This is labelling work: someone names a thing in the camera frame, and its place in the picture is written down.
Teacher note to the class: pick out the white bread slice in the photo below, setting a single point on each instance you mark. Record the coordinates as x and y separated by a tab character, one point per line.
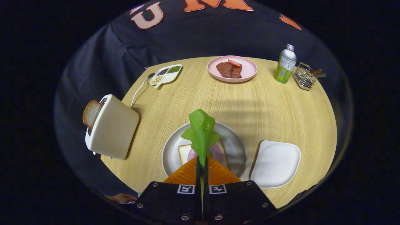
184	153

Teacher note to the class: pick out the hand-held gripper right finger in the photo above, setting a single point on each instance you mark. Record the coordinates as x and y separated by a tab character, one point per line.
237	200

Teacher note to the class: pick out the square white plate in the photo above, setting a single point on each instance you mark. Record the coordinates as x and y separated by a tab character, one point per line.
275	164

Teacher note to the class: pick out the silver green-label bottle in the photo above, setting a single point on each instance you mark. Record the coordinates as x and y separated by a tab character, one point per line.
285	67

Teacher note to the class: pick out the pink ham slice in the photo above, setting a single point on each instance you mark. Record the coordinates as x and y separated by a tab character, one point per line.
216	153

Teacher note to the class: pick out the white divided seasoning tray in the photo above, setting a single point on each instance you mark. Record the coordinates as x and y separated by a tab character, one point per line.
168	77

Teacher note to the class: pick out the round white plate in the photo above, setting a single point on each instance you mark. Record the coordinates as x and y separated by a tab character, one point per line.
231	147

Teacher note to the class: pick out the toasted bread slice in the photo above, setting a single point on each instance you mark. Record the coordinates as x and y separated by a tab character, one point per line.
91	113

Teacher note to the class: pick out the brown meat slice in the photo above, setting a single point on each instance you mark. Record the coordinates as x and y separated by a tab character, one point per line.
228	70

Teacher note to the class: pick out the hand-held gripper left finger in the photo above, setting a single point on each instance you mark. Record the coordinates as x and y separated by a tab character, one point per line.
168	200

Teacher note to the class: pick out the cream toaster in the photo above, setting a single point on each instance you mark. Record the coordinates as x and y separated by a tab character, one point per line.
115	128

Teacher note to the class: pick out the green lettuce leaf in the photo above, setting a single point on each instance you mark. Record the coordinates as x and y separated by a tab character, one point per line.
201	131

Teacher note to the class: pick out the red sausage strip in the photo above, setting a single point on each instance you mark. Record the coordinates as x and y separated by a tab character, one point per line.
234	63

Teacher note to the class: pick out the pink plate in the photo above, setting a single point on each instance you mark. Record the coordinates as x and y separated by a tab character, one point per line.
248	70

